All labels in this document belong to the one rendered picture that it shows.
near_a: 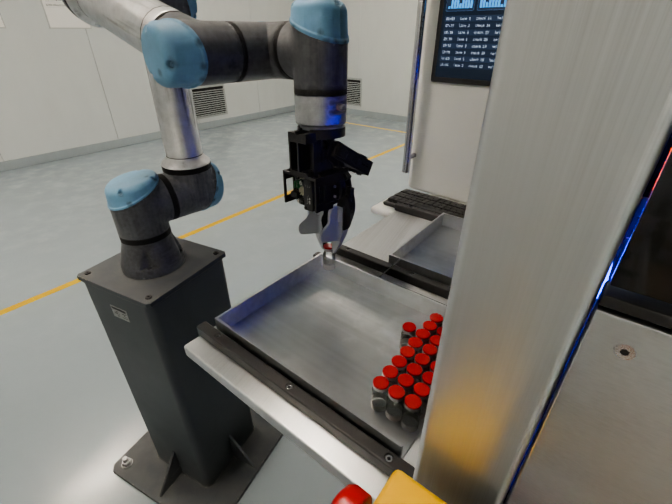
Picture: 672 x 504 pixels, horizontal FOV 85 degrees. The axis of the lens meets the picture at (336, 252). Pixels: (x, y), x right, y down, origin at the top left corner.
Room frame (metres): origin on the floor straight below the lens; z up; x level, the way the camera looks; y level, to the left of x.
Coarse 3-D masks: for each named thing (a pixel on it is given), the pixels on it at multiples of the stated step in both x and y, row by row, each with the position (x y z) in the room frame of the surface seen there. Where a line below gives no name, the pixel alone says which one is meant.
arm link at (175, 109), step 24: (168, 0) 0.86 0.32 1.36; (192, 0) 0.90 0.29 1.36; (168, 96) 0.86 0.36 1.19; (192, 96) 0.91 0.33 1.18; (168, 120) 0.86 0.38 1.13; (192, 120) 0.89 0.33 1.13; (168, 144) 0.87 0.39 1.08; (192, 144) 0.88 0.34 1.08; (168, 168) 0.86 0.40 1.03; (192, 168) 0.86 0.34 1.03; (216, 168) 0.94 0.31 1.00; (192, 192) 0.85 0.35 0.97; (216, 192) 0.90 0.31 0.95
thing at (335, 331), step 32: (320, 256) 0.65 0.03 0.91; (288, 288) 0.57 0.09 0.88; (320, 288) 0.57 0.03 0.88; (352, 288) 0.57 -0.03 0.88; (384, 288) 0.55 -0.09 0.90; (224, 320) 0.46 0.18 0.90; (256, 320) 0.48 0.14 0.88; (288, 320) 0.48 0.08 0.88; (320, 320) 0.48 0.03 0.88; (352, 320) 0.48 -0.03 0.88; (384, 320) 0.48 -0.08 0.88; (416, 320) 0.48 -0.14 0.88; (256, 352) 0.39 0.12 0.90; (288, 352) 0.41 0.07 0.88; (320, 352) 0.41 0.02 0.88; (352, 352) 0.41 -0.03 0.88; (384, 352) 0.41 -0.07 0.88; (320, 384) 0.35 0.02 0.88; (352, 384) 0.35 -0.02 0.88; (352, 416) 0.28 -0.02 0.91; (384, 416) 0.30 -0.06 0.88
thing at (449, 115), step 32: (448, 0) 1.26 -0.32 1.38; (480, 0) 1.20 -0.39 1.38; (448, 32) 1.25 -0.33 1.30; (480, 32) 1.19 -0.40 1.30; (448, 64) 1.24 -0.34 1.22; (480, 64) 1.18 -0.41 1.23; (448, 96) 1.24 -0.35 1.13; (480, 96) 1.17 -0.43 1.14; (416, 128) 1.30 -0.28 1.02; (448, 128) 1.23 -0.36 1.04; (480, 128) 1.16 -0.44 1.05; (416, 160) 1.29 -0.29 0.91; (448, 160) 1.22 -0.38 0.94; (448, 192) 1.20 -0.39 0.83
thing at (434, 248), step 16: (432, 224) 0.79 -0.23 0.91; (448, 224) 0.83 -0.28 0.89; (416, 240) 0.73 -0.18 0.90; (432, 240) 0.76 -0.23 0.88; (448, 240) 0.76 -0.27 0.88; (400, 256) 0.68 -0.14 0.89; (416, 256) 0.69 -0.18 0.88; (432, 256) 0.69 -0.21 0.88; (448, 256) 0.69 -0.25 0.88; (416, 272) 0.61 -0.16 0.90; (432, 272) 0.59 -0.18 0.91; (448, 272) 0.63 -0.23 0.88
